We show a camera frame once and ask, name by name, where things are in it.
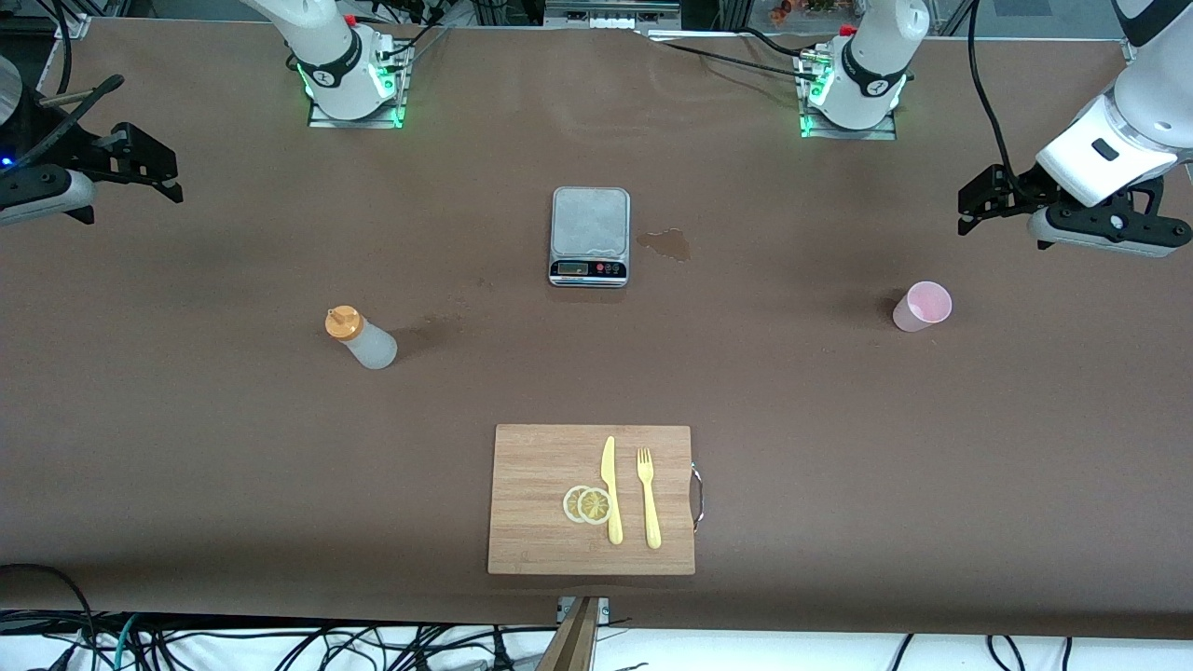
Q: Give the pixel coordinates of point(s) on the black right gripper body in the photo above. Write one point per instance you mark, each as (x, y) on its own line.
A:
(76, 149)

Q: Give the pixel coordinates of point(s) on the pink plastic cup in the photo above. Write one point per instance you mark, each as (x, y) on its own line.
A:
(918, 312)

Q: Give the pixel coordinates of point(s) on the sauce bottle with orange cap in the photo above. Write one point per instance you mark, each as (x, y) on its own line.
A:
(373, 347)

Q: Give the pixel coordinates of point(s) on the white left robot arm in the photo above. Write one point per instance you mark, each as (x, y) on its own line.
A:
(871, 65)

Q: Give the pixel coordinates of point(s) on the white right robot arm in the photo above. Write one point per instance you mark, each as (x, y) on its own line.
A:
(335, 56)

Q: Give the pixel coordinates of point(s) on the brown table cover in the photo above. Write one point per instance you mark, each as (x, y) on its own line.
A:
(280, 466)

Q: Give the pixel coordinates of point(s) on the silver digital kitchen scale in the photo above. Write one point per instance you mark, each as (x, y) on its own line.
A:
(587, 270)

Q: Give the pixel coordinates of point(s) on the white power strip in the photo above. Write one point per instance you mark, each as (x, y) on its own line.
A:
(610, 19)

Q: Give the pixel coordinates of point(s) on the yellow plastic fork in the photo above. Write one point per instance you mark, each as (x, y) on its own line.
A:
(650, 508)

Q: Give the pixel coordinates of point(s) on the yellow plastic knife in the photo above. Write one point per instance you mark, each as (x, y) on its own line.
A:
(610, 471)

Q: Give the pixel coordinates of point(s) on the yellow lemon slice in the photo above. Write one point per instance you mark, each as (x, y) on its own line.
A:
(595, 505)
(569, 504)

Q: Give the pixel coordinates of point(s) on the wooden cutting board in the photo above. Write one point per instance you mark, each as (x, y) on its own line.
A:
(531, 485)

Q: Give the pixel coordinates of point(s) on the aluminium frame profile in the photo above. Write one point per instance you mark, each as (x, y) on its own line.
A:
(70, 23)

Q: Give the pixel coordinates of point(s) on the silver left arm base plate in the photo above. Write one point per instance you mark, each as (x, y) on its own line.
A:
(853, 134)

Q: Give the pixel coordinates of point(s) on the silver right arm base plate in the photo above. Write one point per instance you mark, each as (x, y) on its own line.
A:
(354, 123)

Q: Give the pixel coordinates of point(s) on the small metal bracket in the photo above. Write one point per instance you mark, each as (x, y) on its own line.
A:
(604, 610)

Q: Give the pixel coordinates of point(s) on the wooden post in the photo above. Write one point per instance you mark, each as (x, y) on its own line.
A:
(573, 643)

